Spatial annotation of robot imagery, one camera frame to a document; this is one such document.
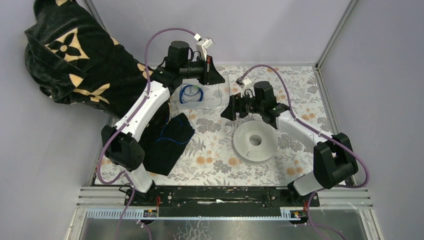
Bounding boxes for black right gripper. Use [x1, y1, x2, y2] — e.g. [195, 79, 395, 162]
[220, 89, 264, 122]

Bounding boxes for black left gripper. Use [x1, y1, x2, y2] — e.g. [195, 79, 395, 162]
[177, 54, 224, 85]

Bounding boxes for white perforated spool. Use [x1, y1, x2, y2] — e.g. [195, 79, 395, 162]
[232, 120, 278, 166]

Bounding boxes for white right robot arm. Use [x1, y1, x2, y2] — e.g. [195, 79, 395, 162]
[220, 81, 359, 206]

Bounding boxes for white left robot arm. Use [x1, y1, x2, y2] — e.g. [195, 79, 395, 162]
[101, 38, 226, 206]

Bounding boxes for black folded cloth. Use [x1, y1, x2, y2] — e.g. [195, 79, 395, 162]
[138, 113, 195, 176]

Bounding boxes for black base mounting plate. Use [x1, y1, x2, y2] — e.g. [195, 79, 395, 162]
[124, 185, 320, 218]

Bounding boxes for black patterned plush blanket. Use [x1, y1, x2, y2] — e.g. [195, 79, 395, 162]
[24, 0, 153, 119]

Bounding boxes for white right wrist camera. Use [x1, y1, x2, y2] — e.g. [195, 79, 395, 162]
[235, 77, 253, 97]

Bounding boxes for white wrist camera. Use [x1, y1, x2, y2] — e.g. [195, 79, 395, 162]
[235, 77, 253, 97]
[193, 33, 214, 61]

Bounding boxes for coiled blue cable green tie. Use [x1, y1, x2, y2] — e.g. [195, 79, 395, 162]
[178, 83, 205, 104]

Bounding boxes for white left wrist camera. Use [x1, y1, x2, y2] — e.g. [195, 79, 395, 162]
[193, 33, 214, 61]

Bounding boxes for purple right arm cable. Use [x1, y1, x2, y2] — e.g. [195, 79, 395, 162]
[238, 64, 371, 240]

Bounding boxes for aluminium frame rails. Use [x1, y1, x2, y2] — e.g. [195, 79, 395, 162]
[65, 186, 383, 240]

